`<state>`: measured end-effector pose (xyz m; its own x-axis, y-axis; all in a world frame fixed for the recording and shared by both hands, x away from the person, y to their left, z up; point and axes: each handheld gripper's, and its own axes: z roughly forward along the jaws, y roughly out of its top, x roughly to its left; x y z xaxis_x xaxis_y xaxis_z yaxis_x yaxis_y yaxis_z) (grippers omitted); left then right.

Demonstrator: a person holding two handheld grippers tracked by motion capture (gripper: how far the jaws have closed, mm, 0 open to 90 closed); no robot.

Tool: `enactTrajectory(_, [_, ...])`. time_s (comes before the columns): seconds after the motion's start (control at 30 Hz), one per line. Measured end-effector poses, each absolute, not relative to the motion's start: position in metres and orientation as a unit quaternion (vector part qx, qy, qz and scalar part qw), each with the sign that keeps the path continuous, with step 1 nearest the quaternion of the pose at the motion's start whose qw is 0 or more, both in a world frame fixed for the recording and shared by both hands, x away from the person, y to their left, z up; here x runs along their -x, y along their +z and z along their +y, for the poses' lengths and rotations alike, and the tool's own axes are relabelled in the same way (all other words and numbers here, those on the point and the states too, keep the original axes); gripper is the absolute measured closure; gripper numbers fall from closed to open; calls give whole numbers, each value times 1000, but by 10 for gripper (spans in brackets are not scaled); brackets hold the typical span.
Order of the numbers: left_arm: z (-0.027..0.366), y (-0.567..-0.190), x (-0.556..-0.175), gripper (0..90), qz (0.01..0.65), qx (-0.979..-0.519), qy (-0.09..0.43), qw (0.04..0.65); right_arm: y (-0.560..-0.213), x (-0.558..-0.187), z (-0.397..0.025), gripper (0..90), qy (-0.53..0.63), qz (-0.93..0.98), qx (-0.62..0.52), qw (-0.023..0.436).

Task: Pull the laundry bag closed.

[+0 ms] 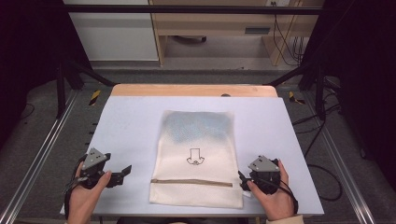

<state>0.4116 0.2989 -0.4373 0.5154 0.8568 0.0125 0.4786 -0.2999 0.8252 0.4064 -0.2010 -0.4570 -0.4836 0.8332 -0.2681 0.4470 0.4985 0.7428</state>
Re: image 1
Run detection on white table mat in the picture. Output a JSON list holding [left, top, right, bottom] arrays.
[[59, 95, 325, 217]]

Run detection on black floor cable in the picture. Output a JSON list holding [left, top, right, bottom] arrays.
[[291, 103, 344, 203]]

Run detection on yellow clamp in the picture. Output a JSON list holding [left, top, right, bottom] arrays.
[[89, 89, 102, 106], [288, 91, 306, 105]]

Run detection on black curtain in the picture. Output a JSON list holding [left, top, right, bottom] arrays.
[[301, 0, 396, 190], [0, 0, 93, 147]]

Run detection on yellow clamp right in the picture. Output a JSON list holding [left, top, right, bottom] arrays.
[[288, 91, 306, 105]]

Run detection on wooden table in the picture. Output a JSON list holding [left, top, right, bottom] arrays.
[[110, 83, 279, 98]]

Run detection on black metal stand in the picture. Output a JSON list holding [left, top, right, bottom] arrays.
[[266, 60, 329, 121], [55, 58, 117, 119]]

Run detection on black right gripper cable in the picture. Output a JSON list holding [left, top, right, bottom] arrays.
[[264, 177, 300, 216]]

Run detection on person's right hand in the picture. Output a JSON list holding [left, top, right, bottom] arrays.
[[247, 159, 297, 222]]

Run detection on white cabinet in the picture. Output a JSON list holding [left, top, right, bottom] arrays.
[[62, 0, 160, 63]]

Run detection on person's left hand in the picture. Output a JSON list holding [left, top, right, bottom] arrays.
[[66, 161, 112, 224]]

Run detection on aluminium floor rail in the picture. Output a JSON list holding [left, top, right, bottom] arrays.
[[302, 91, 377, 224], [0, 89, 79, 224]]

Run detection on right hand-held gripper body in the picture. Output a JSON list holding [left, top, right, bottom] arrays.
[[247, 155, 282, 196]]

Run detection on cream mesh laundry bag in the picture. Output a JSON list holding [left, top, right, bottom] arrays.
[[148, 109, 245, 210]]

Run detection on black horizontal frame bar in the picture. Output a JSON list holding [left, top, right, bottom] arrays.
[[61, 4, 325, 16]]

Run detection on light wooden desk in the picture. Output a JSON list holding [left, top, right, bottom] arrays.
[[148, 0, 325, 67]]

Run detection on black hanging cables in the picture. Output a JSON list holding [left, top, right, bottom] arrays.
[[270, 1, 305, 67]]

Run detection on dark object under desk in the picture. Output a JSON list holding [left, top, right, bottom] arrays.
[[172, 35, 207, 45]]

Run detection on yellow clamp left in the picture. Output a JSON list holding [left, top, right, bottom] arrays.
[[89, 89, 102, 106]]

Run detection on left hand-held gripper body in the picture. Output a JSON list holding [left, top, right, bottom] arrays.
[[79, 147, 125, 190]]

